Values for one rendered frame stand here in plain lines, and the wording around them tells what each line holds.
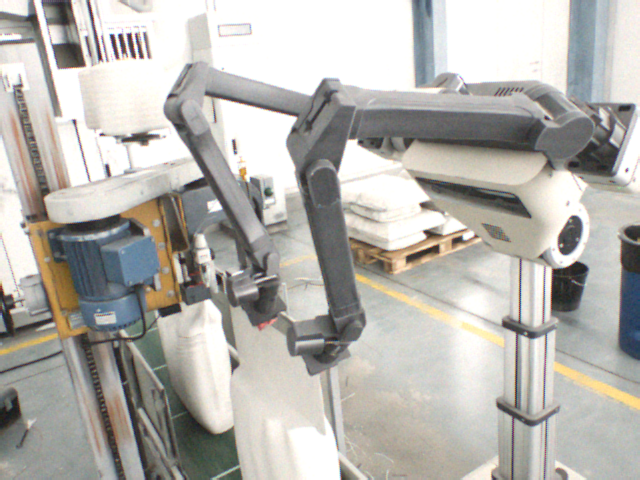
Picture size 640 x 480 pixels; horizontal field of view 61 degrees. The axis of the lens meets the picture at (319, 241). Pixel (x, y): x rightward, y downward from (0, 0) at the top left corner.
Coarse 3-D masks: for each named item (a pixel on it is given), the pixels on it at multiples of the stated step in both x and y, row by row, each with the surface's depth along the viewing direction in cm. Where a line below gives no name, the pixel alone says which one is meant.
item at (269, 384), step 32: (256, 352) 150; (256, 384) 149; (288, 384) 135; (320, 384) 120; (256, 416) 140; (288, 416) 134; (320, 416) 124; (256, 448) 143; (288, 448) 130; (320, 448) 133
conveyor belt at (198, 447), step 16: (144, 336) 281; (160, 336) 279; (144, 352) 265; (160, 352) 263; (160, 368) 248; (176, 400) 222; (176, 416) 212; (192, 416) 211; (176, 432) 202; (192, 432) 201; (208, 432) 201; (224, 432) 199; (192, 448) 193; (208, 448) 192; (224, 448) 191; (192, 464) 185; (208, 464) 184; (224, 464) 183
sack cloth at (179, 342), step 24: (192, 312) 185; (216, 312) 189; (168, 336) 195; (192, 336) 187; (216, 336) 193; (168, 360) 200; (192, 360) 191; (216, 360) 196; (192, 384) 194; (216, 384) 197; (192, 408) 199; (216, 408) 199; (216, 432) 199
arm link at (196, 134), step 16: (192, 112) 107; (176, 128) 115; (192, 128) 108; (208, 128) 112; (192, 144) 111; (208, 144) 113; (208, 160) 114; (224, 160) 116; (208, 176) 115; (224, 176) 117; (224, 192) 117; (240, 192) 119; (224, 208) 120; (240, 208) 120; (240, 224) 121; (256, 224) 123; (240, 240) 126; (256, 240) 123; (272, 240) 125; (256, 256) 124
